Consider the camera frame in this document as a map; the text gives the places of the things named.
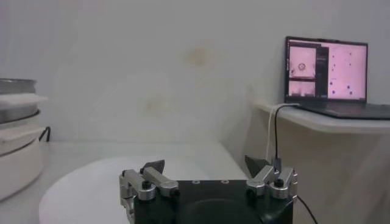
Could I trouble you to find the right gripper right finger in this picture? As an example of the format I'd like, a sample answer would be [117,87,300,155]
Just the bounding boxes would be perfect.
[244,155,299,201]

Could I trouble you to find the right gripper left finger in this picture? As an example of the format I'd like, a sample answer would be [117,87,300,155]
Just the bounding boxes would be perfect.
[118,159,180,224]

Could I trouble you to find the round white plate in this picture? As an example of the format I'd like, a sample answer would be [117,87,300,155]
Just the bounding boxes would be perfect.
[38,155,248,224]

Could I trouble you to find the white side table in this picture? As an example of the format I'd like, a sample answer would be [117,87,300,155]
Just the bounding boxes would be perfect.
[252,100,390,224]

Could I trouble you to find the white electric cooking pot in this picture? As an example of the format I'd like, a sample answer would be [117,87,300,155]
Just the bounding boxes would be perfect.
[0,115,47,202]

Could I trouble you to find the dark open laptop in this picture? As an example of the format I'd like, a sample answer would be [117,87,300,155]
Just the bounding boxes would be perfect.
[284,35,390,121]

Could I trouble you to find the black cable with adapter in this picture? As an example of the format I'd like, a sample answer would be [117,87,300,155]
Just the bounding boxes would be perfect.
[272,103,302,173]

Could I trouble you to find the white laptop cable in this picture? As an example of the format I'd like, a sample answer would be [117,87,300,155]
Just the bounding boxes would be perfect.
[264,102,301,162]

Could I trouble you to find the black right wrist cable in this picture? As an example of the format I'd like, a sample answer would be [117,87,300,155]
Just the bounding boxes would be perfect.
[296,194,319,224]

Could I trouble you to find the black pot power cord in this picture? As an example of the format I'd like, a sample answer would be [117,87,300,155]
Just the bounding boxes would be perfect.
[38,125,52,142]

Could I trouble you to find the white cloth handle pad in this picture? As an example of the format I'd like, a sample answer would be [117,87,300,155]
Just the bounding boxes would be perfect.
[0,93,49,108]

